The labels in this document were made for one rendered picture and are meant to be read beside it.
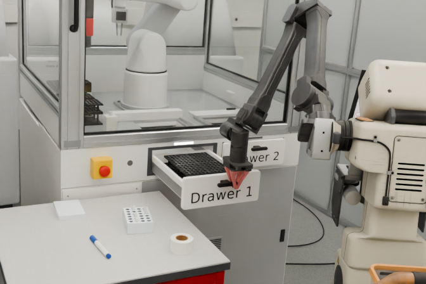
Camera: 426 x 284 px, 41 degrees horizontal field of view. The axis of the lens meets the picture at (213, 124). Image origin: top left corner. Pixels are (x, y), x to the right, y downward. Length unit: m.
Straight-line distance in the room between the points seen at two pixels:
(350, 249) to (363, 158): 0.29
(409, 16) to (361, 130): 2.06
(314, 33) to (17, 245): 1.10
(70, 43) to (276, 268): 1.38
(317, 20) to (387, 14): 1.80
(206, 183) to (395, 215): 0.63
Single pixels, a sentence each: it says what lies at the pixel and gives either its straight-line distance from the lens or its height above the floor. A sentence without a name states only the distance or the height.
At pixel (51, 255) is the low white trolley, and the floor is 0.76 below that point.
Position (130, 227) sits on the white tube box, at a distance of 1.87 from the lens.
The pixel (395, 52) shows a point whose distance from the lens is 3.59.
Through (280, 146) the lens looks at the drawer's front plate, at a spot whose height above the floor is 0.90.
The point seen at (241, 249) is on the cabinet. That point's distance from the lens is 2.55.
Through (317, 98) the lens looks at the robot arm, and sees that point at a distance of 1.65.
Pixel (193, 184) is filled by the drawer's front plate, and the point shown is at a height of 0.90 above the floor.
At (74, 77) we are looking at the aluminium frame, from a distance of 2.03.
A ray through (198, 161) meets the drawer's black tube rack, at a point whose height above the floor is 0.90.
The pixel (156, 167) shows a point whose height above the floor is 0.87.
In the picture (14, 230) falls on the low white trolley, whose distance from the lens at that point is 1.93.
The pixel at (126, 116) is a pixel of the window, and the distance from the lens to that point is 2.13.
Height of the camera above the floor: 1.59
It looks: 15 degrees down
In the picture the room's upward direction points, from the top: 4 degrees clockwise
